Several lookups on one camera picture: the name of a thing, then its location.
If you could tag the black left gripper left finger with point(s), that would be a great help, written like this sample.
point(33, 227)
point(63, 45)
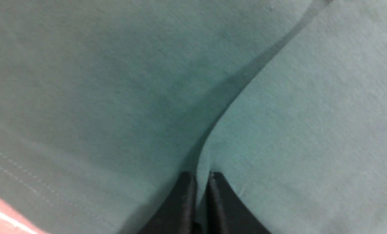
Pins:
point(176, 215)

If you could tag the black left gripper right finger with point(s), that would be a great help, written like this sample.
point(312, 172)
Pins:
point(226, 213)

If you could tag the green long sleeve shirt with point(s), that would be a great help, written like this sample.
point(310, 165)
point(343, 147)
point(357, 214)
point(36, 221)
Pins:
point(104, 102)

